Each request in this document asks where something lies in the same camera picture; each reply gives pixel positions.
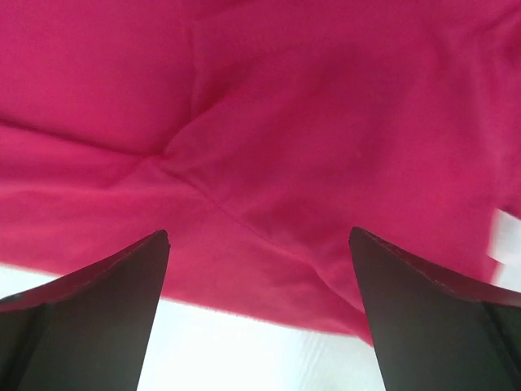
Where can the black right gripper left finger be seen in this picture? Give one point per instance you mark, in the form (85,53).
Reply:
(87,330)

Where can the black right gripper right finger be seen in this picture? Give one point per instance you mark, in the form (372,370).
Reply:
(434,329)

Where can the magenta t shirt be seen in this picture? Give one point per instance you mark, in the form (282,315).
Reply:
(258,134)

